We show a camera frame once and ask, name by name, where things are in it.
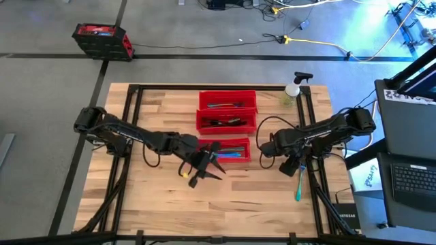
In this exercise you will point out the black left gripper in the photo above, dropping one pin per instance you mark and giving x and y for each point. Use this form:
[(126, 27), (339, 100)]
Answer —
[(199, 154)]

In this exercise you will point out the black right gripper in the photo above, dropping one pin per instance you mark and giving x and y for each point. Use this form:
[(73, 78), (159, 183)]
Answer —
[(289, 166)]

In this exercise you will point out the red plastic bin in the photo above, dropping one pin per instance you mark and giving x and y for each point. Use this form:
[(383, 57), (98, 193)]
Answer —
[(238, 141), (225, 95), (225, 114)]

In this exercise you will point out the silver spoon pointing down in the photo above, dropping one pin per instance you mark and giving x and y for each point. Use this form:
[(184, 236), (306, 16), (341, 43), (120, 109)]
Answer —
[(243, 123)]

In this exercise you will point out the spray bottle with yellow label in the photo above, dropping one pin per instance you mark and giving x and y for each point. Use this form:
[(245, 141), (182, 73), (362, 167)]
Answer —
[(292, 91)]

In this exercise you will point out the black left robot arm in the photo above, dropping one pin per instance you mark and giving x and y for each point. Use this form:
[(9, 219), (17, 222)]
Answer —
[(136, 134)]

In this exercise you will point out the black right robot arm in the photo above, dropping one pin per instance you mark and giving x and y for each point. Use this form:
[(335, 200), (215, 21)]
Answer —
[(323, 131)]

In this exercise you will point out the white scribbled paper sheet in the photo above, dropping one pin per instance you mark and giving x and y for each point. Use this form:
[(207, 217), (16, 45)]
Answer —
[(368, 177)]

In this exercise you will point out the red plastic organizer tray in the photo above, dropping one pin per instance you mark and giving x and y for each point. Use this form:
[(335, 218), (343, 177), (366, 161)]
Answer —
[(163, 87)]

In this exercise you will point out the black laptop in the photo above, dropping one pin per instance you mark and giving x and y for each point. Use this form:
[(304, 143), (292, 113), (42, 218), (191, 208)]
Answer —
[(413, 180)]

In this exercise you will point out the black power adapter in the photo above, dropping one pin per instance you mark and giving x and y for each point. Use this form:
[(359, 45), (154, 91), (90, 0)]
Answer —
[(304, 24)]

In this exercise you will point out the black power strip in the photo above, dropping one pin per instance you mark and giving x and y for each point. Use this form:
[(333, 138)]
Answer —
[(216, 4)]

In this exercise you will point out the red black tool case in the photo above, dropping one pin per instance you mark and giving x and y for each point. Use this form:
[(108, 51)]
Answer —
[(102, 44)]

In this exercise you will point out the black netgear switch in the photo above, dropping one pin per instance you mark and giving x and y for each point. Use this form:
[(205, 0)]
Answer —
[(347, 216)]

